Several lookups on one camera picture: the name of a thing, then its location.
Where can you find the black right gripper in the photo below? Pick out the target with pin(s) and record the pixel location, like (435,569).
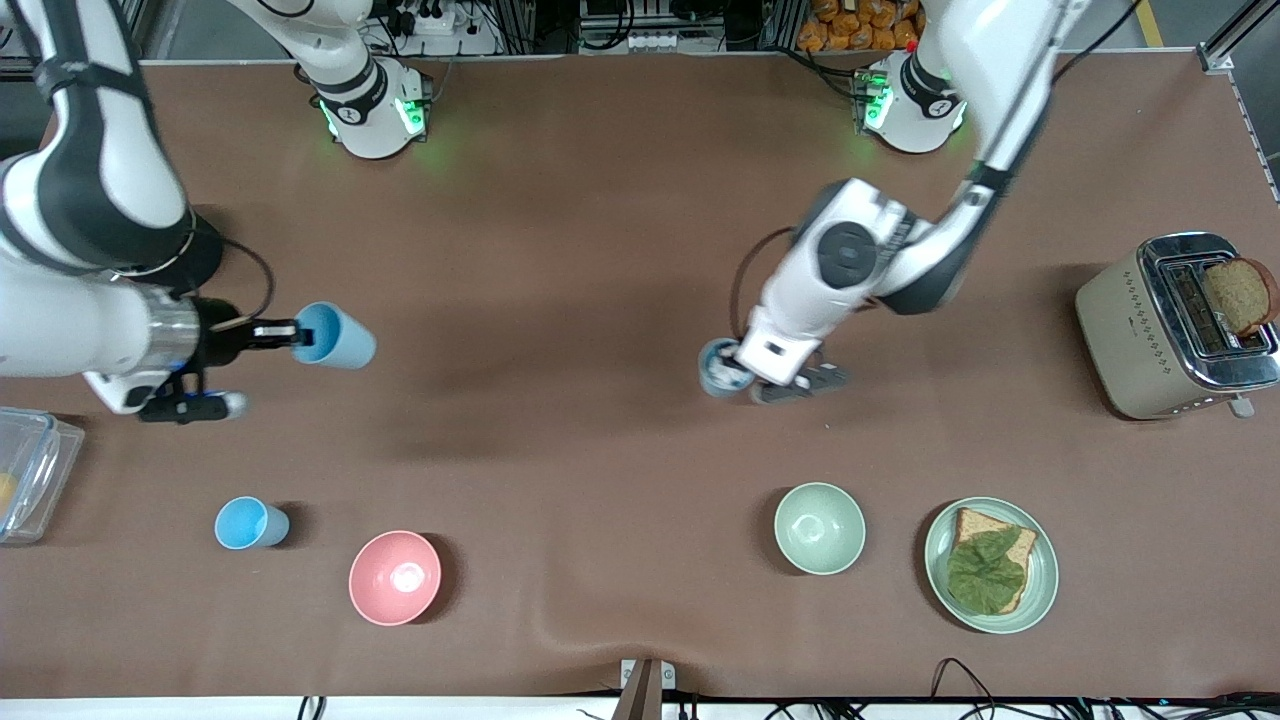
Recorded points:
(216,335)

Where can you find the blue plastic cup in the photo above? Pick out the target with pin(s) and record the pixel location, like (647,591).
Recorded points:
(345,345)
(245,523)
(715,382)

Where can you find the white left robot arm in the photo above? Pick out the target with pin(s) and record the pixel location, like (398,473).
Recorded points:
(850,250)

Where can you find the green bowl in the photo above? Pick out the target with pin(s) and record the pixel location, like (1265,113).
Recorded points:
(820,528)

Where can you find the pink bowl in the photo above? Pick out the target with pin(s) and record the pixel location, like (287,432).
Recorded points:
(395,578)

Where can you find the clear plastic container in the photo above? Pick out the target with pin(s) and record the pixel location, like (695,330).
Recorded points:
(40,470)

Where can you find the brown bread slice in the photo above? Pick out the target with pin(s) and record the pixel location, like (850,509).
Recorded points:
(972,522)

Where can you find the green lettuce leaf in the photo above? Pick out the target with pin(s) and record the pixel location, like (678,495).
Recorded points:
(985,575)

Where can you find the white power strip with plugs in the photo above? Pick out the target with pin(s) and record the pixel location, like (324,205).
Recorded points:
(430,20)

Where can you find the green round plate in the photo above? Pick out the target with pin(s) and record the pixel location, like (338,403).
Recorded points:
(1045,575)

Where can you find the beige steel toaster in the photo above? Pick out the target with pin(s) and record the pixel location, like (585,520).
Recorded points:
(1125,340)

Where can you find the brown toast slice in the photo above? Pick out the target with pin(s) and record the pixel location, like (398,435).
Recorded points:
(1240,295)

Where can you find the metal mounting bracket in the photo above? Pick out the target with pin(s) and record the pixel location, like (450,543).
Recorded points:
(645,685)

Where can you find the aluminium frame profile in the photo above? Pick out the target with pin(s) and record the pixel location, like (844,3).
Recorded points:
(1240,30)

